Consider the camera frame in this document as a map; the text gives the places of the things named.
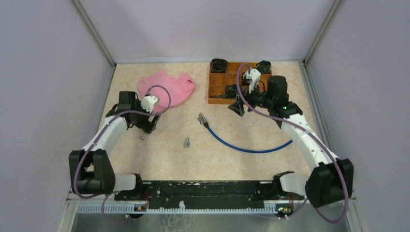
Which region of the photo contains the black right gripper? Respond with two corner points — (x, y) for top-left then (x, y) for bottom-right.
(228, 79), (273, 116)

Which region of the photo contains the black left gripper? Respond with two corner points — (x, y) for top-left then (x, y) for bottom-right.
(131, 99), (160, 133)

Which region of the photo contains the grey combination lock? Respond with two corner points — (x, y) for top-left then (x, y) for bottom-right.
(183, 137), (190, 148)

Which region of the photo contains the brass padlock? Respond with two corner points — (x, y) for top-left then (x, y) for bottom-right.
(139, 132), (149, 140)

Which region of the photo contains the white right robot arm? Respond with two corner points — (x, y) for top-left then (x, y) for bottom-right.
(228, 76), (354, 208)

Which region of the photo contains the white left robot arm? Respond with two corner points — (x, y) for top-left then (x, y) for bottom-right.
(69, 91), (160, 200)

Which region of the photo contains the wooden compartment tray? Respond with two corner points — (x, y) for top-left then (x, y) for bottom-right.
(208, 61), (273, 105)

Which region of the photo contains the pink cloth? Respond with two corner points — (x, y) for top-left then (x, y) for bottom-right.
(137, 70), (196, 113)

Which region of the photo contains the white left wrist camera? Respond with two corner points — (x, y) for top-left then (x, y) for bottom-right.
(141, 94), (159, 114)

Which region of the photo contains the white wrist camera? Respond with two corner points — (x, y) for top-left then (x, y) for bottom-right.
(141, 94), (159, 114)
(242, 68), (261, 94)

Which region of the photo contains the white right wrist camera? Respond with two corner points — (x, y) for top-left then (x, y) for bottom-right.
(242, 68), (261, 94)

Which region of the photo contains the blue ethernet cable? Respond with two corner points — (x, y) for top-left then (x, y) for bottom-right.
(197, 113), (293, 154)

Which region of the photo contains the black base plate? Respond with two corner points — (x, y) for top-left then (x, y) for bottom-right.
(114, 177), (304, 214)

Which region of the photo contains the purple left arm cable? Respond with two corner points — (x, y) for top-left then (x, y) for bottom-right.
(73, 85), (172, 224)

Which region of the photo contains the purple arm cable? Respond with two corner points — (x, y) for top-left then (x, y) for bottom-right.
(236, 63), (350, 224)
(73, 85), (172, 224)

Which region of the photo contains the grey slotted cable duct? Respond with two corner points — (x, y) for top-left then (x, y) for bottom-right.
(77, 201), (290, 215)

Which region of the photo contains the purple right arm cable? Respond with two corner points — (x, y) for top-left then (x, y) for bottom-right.
(236, 63), (350, 224)

